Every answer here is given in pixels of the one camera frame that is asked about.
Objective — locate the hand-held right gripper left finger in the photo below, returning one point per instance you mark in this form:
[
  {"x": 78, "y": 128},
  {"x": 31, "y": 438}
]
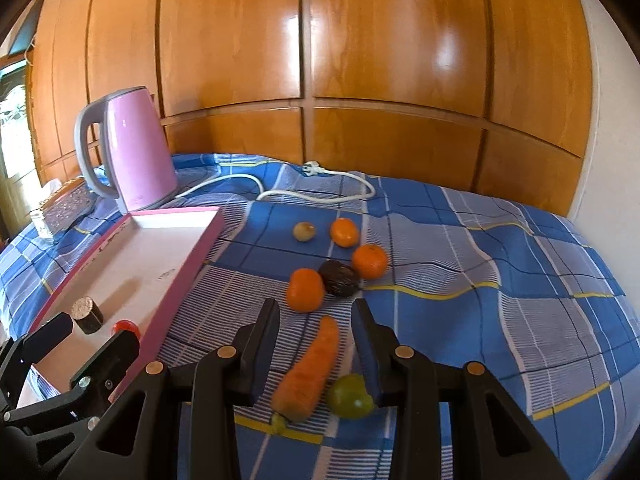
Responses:
[{"x": 265, "y": 360}]

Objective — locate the pink electric kettle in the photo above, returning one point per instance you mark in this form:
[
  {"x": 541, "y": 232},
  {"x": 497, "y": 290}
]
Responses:
[{"x": 140, "y": 150}]

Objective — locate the wooden wardrobe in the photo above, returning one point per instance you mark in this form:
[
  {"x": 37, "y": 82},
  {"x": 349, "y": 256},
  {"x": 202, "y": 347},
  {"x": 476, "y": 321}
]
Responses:
[{"x": 350, "y": 35}]

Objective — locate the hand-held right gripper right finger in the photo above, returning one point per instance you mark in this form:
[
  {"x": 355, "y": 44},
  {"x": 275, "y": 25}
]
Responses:
[{"x": 367, "y": 360}]

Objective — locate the orange carrot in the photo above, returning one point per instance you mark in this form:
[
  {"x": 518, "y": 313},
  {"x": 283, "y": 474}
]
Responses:
[{"x": 310, "y": 365}]

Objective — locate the blue plaid blanket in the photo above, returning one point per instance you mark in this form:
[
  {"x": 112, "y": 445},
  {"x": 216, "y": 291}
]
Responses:
[{"x": 450, "y": 310}]

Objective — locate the green lime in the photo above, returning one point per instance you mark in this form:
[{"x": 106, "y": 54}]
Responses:
[{"x": 350, "y": 397}]

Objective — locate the red tomato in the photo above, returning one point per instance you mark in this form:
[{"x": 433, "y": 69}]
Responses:
[{"x": 125, "y": 327}]

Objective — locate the patterned tissue box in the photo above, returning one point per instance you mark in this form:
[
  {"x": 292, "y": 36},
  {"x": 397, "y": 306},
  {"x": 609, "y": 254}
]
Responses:
[{"x": 70, "y": 206}]

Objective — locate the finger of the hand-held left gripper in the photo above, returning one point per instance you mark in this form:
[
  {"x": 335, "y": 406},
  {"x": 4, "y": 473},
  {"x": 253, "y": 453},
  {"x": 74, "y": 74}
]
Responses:
[
  {"x": 115, "y": 360},
  {"x": 47, "y": 335}
]

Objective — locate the small yellowish round fruit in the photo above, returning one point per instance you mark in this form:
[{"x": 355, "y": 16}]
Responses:
[{"x": 304, "y": 232}]

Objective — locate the wooden framed glass door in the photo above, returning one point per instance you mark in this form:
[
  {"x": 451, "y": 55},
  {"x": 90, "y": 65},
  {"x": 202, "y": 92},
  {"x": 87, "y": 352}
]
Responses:
[{"x": 15, "y": 135}]

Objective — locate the dark sushi roll toy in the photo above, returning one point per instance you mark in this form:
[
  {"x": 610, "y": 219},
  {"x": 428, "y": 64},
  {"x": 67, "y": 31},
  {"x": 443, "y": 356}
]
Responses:
[{"x": 87, "y": 316}]

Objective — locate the pink shallow tray box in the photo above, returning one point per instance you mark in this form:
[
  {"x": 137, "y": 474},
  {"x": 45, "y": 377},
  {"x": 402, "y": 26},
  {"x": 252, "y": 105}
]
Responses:
[{"x": 145, "y": 260}]

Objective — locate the orange tangerine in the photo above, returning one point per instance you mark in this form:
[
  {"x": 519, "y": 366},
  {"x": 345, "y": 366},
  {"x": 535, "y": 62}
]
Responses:
[
  {"x": 370, "y": 261},
  {"x": 305, "y": 290},
  {"x": 344, "y": 232}
]

